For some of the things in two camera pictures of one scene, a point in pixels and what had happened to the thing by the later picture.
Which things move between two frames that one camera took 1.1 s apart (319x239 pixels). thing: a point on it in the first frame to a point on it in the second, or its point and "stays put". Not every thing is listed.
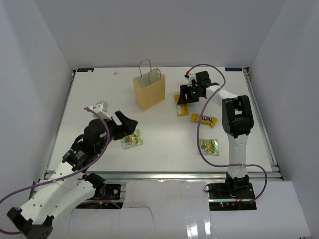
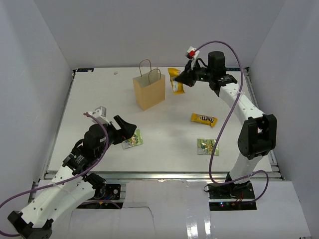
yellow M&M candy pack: x=205 y=119 stays put
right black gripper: x=185 y=89 to x=187 y=77
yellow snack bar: x=182 y=109 to x=178 y=87
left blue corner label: x=85 y=69 stays put
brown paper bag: x=149 y=86 stays put
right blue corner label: x=234 y=69 stays put
